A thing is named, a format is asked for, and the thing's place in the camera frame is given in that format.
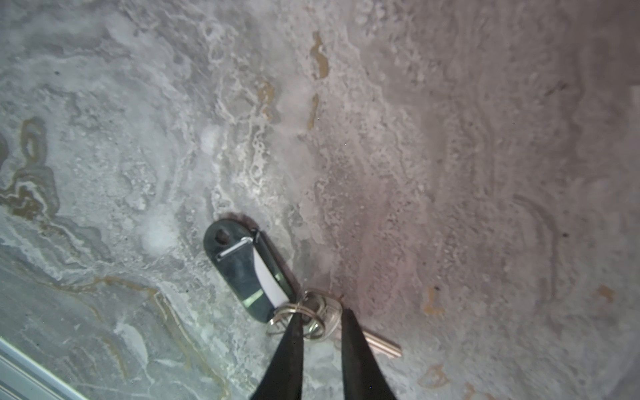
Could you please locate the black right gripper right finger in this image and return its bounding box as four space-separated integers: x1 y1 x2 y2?
341 308 397 400

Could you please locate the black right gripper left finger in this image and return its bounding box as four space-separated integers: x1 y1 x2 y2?
251 314 304 400

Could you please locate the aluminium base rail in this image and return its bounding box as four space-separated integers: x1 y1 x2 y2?
1 338 87 400

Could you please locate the black key tag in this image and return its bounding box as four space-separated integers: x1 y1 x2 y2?
203 218 296 323

